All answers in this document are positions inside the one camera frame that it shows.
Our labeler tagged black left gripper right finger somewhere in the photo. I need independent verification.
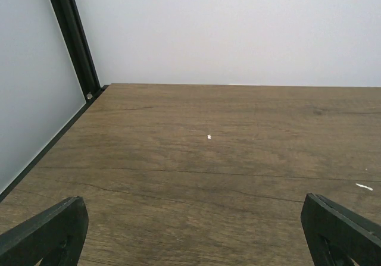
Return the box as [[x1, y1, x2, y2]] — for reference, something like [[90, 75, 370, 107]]
[[301, 193, 380, 265]]

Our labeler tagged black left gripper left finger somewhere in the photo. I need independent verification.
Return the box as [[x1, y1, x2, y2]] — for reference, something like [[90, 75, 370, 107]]
[[1, 196, 89, 265]]

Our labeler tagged black left table rail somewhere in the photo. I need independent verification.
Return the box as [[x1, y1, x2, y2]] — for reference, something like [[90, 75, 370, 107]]
[[1, 85, 109, 201]]

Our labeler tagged black left frame post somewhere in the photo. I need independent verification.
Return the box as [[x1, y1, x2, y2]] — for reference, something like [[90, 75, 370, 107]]
[[50, 0, 101, 101]]

